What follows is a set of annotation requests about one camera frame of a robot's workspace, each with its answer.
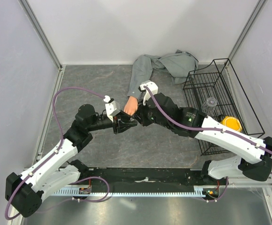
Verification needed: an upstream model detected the clear plastic jar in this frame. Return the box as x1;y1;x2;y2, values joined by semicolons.
201;97;218;115

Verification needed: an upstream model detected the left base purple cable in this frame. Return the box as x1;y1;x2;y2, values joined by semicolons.
70;176;110;203

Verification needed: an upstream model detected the mannequin hand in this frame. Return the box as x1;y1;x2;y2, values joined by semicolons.
124;96;138;116

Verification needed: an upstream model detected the grey slotted cable duct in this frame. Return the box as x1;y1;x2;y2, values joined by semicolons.
52;186;206;197

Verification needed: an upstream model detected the grey shirt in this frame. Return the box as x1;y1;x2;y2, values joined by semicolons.
127;50;199;99

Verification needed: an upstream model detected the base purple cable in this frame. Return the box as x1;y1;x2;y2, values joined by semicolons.
70;176;110;203
203;177;229;203

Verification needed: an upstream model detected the yellow lidded container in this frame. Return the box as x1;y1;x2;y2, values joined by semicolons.
218;114;243;132

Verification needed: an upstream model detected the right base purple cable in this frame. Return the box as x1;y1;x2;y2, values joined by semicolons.
203;177;229;203

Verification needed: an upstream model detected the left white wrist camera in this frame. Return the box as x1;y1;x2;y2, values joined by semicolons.
103;95;121;122

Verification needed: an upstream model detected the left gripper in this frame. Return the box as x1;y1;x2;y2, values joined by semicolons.
88;109;137;135

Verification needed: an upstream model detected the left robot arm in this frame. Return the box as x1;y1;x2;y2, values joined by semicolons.
5;101;137;220

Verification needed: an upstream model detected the black wire rack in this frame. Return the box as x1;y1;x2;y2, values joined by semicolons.
183;58;265;156

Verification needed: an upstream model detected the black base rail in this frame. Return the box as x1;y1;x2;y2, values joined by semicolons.
79;168;208;194

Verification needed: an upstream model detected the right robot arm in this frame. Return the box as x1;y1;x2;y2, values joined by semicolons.
133;93;272;185

